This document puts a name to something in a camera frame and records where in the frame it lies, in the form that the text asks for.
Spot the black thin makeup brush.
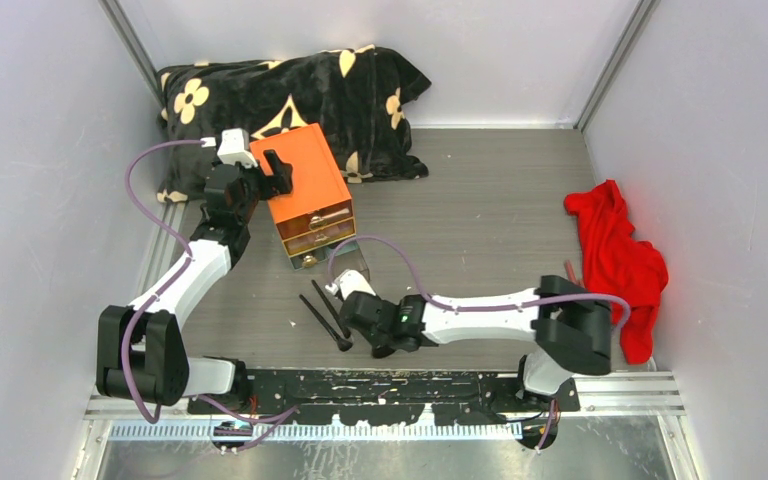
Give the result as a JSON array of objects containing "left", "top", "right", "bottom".
[{"left": 298, "top": 294, "right": 353, "bottom": 352}]

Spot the black round makeup brush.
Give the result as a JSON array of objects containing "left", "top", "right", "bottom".
[{"left": 311, "top": 280, "right": 351, "bottom": 339}]

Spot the orange drawer organizer box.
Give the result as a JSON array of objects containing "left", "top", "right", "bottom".
[{"left": 251, "top": 124, "right": 356, "bottom": 261}]

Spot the small drawer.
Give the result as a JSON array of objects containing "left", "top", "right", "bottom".
[
  {"left": 327, "top": 240, "right": 371, "bottom": 280},
  {"left": 290, "top": 250, "right": 328, "bottom": 270}
]

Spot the black fan makeup brush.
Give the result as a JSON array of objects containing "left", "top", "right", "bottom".
[{"left": 370, "top": 345, "right": 395, "bottom": 359}]

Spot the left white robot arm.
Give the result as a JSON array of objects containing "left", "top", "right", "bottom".
[{"left": 96, "top": 148, "right": 293, "bottom": 413}]

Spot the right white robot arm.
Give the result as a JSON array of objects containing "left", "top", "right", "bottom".
[{"left": 326, "top": 270, "right": 613, "bottom": 411}]

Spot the black floral plush blanket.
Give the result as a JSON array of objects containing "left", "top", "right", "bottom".
[{"left": 157, "top": 45, "right": 432, "bottom": 183}]

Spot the red cloth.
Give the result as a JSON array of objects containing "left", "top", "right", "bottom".
[{"left": 563, "top": 180, "right": 669, "bottom": 365}]

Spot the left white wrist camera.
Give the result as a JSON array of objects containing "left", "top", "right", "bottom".
[{"left": 216, "top": 128, "right": 259, "bottom": 169}]

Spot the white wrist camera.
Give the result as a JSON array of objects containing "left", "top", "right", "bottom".
[
  {"left": 325, "top": 269, "right": 377, "bottom": 300},
  {"left": 216, "top": 128, "right": 259, "bottom": 169}
]

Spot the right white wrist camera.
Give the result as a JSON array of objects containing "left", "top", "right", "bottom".
[{"left": 325, "top": 269, "right": 377, "bottom": 300}]

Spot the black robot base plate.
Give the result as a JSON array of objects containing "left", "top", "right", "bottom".
[{"left": 184, "top": 369, "right": 581, "bottom": 427}]

